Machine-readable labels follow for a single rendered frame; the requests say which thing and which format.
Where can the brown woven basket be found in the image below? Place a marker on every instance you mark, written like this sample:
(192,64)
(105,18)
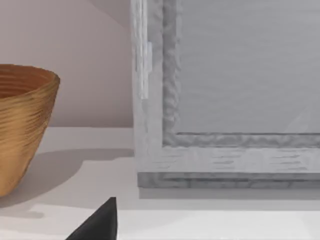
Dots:
(22,125)

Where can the grey wooden cabinet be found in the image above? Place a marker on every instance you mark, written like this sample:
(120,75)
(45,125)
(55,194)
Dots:
(225,100)

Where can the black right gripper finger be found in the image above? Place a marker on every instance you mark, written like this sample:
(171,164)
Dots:
(102,221)

